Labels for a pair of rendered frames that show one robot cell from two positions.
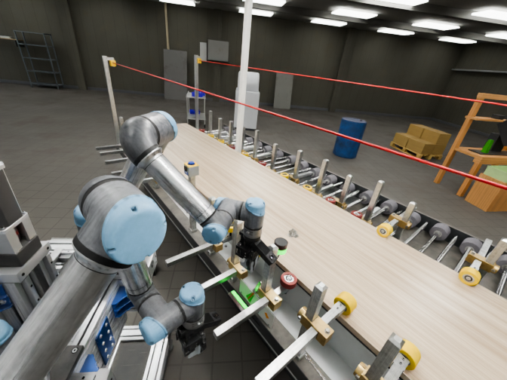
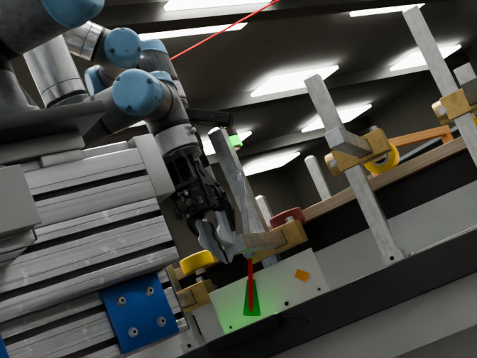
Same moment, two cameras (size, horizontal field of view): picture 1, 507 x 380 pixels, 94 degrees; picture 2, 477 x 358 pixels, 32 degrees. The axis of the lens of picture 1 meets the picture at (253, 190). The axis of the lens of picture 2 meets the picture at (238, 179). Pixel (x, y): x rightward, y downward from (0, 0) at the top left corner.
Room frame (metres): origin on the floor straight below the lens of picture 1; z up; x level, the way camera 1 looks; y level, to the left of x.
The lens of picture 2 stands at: (-0.79, 0.84, 0.69)
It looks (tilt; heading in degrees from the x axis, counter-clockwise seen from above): 10 degrees up; 329
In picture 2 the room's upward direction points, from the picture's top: 23 degrees counter-clockwise
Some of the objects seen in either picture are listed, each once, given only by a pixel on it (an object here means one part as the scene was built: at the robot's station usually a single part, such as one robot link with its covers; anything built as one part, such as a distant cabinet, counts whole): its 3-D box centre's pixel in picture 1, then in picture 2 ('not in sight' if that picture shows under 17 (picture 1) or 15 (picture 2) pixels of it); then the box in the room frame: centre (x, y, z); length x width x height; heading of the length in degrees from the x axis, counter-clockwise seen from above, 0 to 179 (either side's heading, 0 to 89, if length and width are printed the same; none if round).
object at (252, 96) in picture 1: (247, 100); not in sight; (7.32, 0.49, 0.77); 0.80 x 0.70 x 1.54; 8
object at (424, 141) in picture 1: (419, 140); not in sight; (6.65, -4.37, 0.34); 1.15 x 0.82 x 0.67; 8
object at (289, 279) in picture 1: (287, 285); (293, 234); (0.82, -0.22, 0.85); 0.08 x 0.08 x 0.11
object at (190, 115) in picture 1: (196, 107); not in sight; (7.11, 1.91, 0.47); 1.00 x 0.58 x 0.95; 9
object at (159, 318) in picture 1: (159, 318); (133, 99); (0.42, 0.23, 1.12); 0.11 x 0.11 x 0.08; 50
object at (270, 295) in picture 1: (268, 295); (275, 242); (0.76, -0.13, 0.85); 0.14 x 0.06 x 0.05; 42
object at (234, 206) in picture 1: (228, 210); (113, 76); (0.76, 0.09, 1.30); 0.11 x 0.11 x 0.08; 80
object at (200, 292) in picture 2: (237, 267); (185, 300); (0.95, 0.04, 0.81); 0.14 x 0.06 x 0.05; 42
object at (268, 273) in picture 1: (265, 284); (256, 224); (0.78, -0.11, 0.90); 0.04 x 0.04 x 0.48; 42
